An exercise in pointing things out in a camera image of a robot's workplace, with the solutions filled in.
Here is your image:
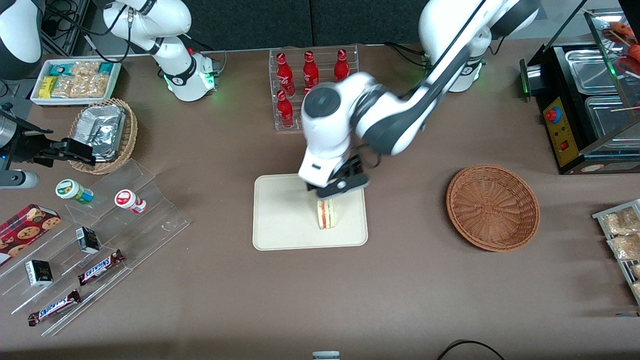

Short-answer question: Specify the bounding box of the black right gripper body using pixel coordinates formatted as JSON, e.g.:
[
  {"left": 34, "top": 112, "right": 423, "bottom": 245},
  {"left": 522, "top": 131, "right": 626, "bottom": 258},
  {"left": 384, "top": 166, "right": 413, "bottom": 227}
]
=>
[{"left": 6, "top": 117, "right": 57, "bottom": 167}]

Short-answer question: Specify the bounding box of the triangular sandwich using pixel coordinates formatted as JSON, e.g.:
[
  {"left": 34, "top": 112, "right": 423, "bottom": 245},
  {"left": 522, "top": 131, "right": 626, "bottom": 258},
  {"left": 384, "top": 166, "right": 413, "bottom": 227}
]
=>
[{"left": 316, "top": 197, "right": 339, "bottom": 231}]

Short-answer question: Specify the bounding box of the cream plastic tray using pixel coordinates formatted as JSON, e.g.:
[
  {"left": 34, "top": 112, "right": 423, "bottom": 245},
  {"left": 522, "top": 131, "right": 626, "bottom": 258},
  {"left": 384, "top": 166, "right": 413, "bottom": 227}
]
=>
[{"left": 252, "top": 172, "right": 369, "bottom": 251}]

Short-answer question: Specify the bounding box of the white rectangular snack tray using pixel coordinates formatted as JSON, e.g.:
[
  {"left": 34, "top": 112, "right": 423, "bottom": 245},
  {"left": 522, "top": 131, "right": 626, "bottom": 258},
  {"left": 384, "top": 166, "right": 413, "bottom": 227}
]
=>
[{"left": 30, "top": 58, "right": 122, "bottom": 107}]

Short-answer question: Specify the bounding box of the light tan wicker basket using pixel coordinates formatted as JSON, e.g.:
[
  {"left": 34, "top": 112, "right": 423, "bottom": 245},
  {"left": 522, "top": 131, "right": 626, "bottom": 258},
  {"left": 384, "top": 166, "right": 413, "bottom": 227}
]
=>
[{"left": 67, "top": 98, "right": 139, "bottom": 175}]

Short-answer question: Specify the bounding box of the brown round wicker basket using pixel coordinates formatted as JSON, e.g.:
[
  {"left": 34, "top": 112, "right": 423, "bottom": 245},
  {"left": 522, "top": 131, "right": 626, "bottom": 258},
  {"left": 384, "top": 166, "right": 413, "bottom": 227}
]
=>
[{"left": 446, "top": 164, "right": 541, "bottom": 252}]

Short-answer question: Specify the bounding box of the grey metal snack tray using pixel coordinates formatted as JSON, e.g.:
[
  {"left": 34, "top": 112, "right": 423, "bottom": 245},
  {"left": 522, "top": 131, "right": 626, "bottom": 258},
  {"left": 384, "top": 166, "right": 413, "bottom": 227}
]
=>
[{"left": 592, "top": 199, "right": 640, "bottom": 306}]

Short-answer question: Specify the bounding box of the silver foil packet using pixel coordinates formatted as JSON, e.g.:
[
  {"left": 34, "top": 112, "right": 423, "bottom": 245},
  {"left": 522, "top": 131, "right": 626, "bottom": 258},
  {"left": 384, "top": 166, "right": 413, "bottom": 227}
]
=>
[
  {"left": 86, "top": 122, "right": 125, "bottom": 162},
  {"left": 76, "top": 104, "right": 127, "bottom": 138}
]

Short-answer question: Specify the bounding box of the green lid white cup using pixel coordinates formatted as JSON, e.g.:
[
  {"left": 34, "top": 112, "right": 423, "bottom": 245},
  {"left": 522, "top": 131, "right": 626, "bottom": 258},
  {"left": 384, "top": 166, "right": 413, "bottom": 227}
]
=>
[{"left": 55, "top": 178, "right": 94, "bottom": 206}]

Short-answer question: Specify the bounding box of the clear bag of crackers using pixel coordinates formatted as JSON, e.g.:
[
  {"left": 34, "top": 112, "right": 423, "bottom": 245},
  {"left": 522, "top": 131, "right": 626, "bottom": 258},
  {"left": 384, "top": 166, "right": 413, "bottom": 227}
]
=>
[
  {"left": 70, "top": 61, "right": 102, "bottom": 77},
  {"left": 51, "top": 74, "right": 110, "bottom": 99}
]

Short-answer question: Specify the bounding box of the red lid white cup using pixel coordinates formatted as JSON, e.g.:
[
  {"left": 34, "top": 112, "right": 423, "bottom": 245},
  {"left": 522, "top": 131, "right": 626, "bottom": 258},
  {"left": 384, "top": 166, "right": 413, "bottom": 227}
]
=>
[{"left": 114, "top": 189, "right": 148, "bottom": 215}]

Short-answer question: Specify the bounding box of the red tartan cookie box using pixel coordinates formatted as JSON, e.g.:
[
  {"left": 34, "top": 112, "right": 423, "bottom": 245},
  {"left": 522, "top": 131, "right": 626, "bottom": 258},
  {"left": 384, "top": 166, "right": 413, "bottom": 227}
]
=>
[{"left": 0, "top": 203, "right": 62, "bottom": 267}]

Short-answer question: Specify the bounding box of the small black carton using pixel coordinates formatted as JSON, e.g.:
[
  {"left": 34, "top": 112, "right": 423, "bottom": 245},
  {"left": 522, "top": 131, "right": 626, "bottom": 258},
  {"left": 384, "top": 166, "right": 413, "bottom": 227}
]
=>
[
  {"left": 75, "top": 226, "right": 101, "bottom": 255},
  {"left": 25, "top": 259, "right": 54, "bottom": 287}
]

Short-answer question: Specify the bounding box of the clear acrylic stepped display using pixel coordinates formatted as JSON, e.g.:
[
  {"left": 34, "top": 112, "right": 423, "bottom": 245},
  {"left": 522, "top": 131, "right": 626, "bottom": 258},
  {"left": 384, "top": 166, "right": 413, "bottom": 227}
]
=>
[{"left": 0, "top": 159, "right": 191, "bottom": 337}]

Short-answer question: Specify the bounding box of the brown snickers bar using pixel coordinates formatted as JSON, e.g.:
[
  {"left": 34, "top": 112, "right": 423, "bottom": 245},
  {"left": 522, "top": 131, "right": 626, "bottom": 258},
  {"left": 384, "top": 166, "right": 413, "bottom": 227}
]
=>
[
  {"left": 27, "top": 289, "right": 82, "bottom": 327},
  {"left": 77, "top": 249, "right": 125, "bottom": 287}
]

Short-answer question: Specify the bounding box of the clear acrylic bottle rack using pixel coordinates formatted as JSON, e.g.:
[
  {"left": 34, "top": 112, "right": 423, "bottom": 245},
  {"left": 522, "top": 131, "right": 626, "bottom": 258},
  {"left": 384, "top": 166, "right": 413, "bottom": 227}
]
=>
[{"left": 269, "top": 45, "right": 360, "bottom": 132}]

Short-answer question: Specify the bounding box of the black equipment rack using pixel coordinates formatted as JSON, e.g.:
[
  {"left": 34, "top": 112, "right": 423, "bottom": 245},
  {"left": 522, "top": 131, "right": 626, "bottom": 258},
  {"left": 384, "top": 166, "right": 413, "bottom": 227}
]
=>
[{"left": 41, "top": 0, "right": 97, "bottom": 57}]

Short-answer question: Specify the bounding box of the dark grey partition panel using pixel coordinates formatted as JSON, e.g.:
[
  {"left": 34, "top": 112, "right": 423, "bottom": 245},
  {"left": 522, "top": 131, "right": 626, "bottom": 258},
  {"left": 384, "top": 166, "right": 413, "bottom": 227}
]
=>
[
  {"left": 182, "top": 0, "right": 312, "bottom": 52},
  {"left": 310, "top": 0, "right": 426, "bottom": 47}
]

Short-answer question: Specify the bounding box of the black glass food warmer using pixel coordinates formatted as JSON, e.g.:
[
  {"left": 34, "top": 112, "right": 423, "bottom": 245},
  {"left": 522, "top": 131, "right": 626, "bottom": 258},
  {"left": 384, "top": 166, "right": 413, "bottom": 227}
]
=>
[{"left": 519, "top": 0, "right": 640, "bottom": 176}]

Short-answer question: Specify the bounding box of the steel warmer pan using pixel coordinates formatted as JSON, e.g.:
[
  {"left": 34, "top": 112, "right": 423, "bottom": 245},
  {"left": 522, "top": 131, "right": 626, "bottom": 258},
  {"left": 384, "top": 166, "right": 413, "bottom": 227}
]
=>
[
  {"left": 564, "top": 48, "right": 622, "bottom": 97},
  {"left": 583, "top": 95, "right": 640, "bottom": 152}
]

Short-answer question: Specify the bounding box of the clear bag of biscuits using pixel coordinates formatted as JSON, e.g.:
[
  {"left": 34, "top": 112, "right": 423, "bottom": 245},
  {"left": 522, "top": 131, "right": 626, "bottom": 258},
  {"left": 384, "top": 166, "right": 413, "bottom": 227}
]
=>
[
  {"left": 600, "top": 206, "right": 640, "bottom": 236},
  {"left": 606, "top": 234, "right": 640, "bottom": 261}
]

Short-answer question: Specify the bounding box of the orange food skewer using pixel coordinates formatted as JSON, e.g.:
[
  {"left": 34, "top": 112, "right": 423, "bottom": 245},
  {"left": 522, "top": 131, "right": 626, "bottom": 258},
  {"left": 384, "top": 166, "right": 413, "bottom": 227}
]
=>
[{"left": 602, "top": 20, "right": 640, "bottom": 63}]

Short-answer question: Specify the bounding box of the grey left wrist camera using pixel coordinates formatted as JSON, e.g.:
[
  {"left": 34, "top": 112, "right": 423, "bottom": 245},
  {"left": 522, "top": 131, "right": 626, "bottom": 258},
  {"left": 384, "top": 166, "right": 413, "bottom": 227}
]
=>
[{"left": 315, "top": 156, "right": 371, "bottom": 202}]

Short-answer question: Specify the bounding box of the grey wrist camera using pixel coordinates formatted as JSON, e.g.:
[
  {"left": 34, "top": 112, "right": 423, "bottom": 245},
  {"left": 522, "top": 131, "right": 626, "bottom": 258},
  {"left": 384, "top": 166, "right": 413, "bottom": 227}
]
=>
[
  {"left": 315, "top": 156, "right": 371, "bottom": 202},
  {"left": 0, "top": 170, "right": 39, "bottom": 190}
]

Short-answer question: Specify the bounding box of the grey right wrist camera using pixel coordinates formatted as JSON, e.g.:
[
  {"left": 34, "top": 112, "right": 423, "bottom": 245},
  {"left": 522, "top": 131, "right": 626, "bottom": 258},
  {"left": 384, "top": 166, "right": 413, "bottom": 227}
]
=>
[{"left": 0, "top": 170, "right": 39, "bottom": 190}]

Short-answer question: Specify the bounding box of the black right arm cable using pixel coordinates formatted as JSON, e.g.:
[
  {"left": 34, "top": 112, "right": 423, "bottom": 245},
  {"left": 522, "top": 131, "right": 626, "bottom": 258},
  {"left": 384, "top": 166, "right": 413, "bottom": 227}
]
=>
[{"left": 44, "top": 4, "right": 137, "bottom": 64}]

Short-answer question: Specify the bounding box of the black base cable bundle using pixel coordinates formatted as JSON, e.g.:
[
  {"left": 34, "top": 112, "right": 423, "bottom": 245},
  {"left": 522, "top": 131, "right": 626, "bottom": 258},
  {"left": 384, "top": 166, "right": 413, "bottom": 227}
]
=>
[{"left": 384, "top": 42, "right": 430, "bottom": 69}]

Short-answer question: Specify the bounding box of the black looped cable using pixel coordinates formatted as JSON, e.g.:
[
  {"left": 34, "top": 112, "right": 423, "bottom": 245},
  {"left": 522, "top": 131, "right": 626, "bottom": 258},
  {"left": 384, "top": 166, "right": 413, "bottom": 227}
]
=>
[{"left": 436, "top": 339, "right": 507, "bottom": 360}]

